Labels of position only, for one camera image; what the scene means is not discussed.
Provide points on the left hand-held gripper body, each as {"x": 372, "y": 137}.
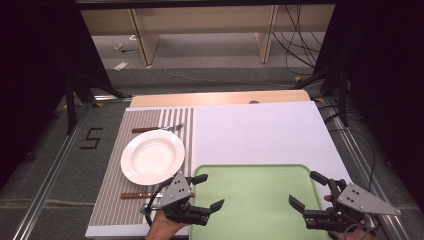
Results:
{"x": 176, "y": 193}

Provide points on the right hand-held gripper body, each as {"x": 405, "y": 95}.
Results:
{"x": 360, "y": 201}

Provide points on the person's right hand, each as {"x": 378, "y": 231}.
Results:
{"x": 353, "y": 236}

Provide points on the person's left hand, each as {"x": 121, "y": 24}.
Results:
{"x": 161, "y": 228}

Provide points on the green tray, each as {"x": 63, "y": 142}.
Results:
{"x": 256, "y": 200}

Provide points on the white round plate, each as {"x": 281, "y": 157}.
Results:
{"x": 151, "y": 156}

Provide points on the grey striped placemat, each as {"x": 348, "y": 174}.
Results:
{"x": 110, "y": 186}

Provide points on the white table board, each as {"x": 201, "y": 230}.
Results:
{"x": 253, "y": 133}

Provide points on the light wooden table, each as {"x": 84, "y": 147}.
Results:
{"x": 216, "y": 98}

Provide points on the black metal stand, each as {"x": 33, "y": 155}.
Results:
{"x": 70, "y": 103}
{"x": 342, "y": 96}

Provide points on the black curtain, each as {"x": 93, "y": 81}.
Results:
{"x": 386, "y": 83}
{"x": 36, "y": 66}

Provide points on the white paper scrap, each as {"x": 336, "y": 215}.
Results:
{"x": 120, "y": 66}

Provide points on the aluminium floor rail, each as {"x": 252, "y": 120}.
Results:
{"x": 46, "y": 180}
{"x": 363, "y": 173}

